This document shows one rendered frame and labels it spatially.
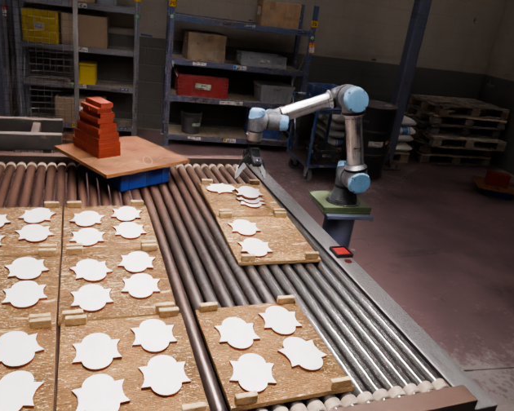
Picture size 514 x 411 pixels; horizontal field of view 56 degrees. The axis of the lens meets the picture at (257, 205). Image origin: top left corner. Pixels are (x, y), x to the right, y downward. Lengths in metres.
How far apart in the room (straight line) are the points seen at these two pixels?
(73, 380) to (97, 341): 0.14
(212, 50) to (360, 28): 2.30
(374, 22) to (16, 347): 6.85
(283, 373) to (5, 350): 0.74
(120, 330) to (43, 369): 0.23
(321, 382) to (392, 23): 6.76
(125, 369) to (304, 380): 0.48
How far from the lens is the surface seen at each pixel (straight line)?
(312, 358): 1.46
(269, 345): 1.48
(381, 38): 7.71
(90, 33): 6.49
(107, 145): 2.56
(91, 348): 1.43
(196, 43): 6.37
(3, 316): 1.61
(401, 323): 1.77
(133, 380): 1.35
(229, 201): 2.41
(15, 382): 1.37
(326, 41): 7.38
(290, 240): 2.09
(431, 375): 1.59
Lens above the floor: 1.86
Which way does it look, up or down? 23 degrees down
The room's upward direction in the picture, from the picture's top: 8 degrees clockwise
